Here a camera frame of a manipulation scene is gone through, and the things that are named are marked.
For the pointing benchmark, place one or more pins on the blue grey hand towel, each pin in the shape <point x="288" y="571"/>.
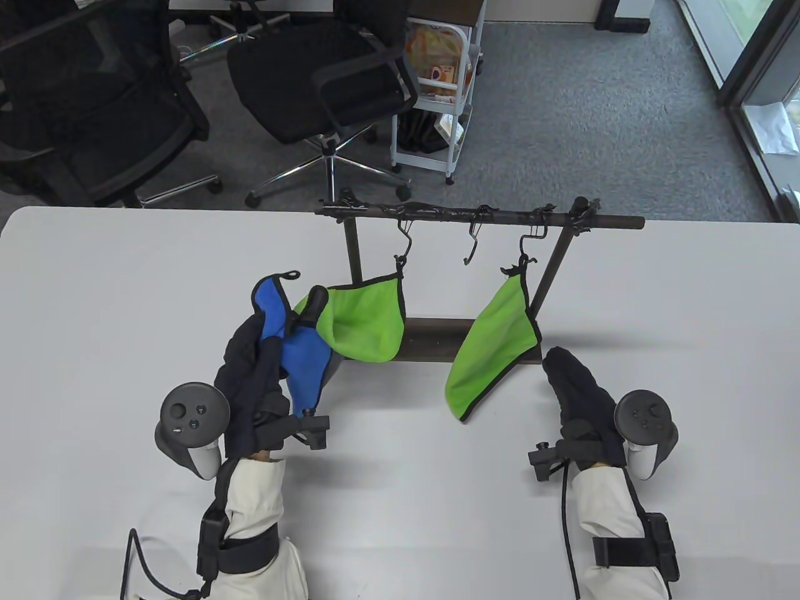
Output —
<point x="306" y="369"/>

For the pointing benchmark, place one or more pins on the dark window frame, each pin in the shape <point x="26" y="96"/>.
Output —
<point x="750" y="62"/>

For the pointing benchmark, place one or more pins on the grey hand controller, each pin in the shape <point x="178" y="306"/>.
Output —
<point x="194" y="409"/>
<point x="647" y="415"/>

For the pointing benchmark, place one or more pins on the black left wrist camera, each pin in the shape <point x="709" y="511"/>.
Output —
<point x="306" y="428"/>

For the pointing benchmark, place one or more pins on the orange snack packets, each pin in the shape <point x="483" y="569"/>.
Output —
<point x="431" y="47"/>

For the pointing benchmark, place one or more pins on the white paper sheet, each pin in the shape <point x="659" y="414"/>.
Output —
<point x="772" y="128"/>

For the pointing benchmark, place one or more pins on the black bag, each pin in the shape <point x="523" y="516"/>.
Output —
<point x="422" y="134"/>

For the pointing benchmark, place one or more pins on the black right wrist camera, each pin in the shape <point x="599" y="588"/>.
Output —
<point x="550" y="456"/>

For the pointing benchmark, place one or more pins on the grey right hand controller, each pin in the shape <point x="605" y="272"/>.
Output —
<point x="647" y="415"/>

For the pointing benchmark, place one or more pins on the black desk leg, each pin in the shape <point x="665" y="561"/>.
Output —
<point x="622" y="15"/>

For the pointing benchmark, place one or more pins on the dark wooden hanging rack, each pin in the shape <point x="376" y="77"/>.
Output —
<point x="431" y="340"/>

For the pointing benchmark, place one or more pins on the person's left forearm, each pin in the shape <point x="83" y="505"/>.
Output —
<point x="256" y="494"/>

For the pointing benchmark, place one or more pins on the person's left hand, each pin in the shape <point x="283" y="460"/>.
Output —
<point x="244" y="375"/>

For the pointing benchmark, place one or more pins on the grey left hand controller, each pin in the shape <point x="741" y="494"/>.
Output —
<point x="194" y="409"/>

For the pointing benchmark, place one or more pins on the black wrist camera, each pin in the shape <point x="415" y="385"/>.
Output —
<point x="306" y="428"/>
<point x="550" y="456"/>

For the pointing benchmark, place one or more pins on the chrome office chair base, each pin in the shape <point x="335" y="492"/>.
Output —
<point x="219" y="40"/>

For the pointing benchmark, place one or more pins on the person's right forearm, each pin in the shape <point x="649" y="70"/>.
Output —
<point x="600" y="500"/>

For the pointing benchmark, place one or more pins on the black metal s-hook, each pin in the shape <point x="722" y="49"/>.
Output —
<point x="409" y="240"/>
<point x="521" y="247"/>
<point x="473" y="247"/>

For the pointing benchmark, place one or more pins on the black mesh office chair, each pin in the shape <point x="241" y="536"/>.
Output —
<point x="94" y="125"/>
<point x="281" y="81"/>

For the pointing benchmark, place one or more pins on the green grey hand towel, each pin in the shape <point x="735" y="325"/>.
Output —
<point x="494" y="350"/>
<point x="362" y="325"/>

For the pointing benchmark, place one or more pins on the white rolling cart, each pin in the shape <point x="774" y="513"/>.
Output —
<point x="406" y="156"/>

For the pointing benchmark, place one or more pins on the person's right hand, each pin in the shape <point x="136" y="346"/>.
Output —
<point x="581" y="394"/>

